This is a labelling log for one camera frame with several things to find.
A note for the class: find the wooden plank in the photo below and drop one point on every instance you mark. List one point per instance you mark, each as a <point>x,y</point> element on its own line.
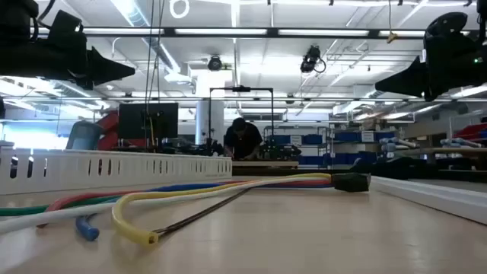
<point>449,150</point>

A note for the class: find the blue storage bins shelf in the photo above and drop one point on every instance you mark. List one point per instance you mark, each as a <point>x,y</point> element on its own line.
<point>312,139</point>

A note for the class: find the black ceiling camera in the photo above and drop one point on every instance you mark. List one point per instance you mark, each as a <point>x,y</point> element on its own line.
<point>215,63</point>

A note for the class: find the grey pipe rolls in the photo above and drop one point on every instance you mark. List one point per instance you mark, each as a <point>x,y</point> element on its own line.
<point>395,142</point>
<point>460,142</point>

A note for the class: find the white duct cover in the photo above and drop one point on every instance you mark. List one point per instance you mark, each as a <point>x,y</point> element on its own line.
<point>437,198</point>

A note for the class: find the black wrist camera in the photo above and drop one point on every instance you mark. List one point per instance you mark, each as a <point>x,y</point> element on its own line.
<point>66,26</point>
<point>447,24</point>

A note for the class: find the red machine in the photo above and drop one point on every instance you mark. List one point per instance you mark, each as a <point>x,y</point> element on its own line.
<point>106,125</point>

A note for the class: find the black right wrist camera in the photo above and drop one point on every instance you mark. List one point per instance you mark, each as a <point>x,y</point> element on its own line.
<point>447,24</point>

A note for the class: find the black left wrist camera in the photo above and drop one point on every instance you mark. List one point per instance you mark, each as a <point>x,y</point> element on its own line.
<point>66,26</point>

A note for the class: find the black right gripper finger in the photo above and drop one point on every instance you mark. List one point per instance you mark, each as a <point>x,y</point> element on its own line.
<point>411,80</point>

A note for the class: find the person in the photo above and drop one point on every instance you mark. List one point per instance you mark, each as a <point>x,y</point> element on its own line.
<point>243,141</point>

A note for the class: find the yellow hanging hook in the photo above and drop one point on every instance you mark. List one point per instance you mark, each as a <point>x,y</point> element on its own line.
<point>392,37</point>

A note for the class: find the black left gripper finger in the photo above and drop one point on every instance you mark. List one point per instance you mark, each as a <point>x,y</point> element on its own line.
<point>104,68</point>

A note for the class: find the black monitor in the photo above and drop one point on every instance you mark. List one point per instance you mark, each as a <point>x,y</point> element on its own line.
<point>133,120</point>

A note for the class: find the black background rig frame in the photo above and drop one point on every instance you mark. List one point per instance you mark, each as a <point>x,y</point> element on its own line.
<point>241,89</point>

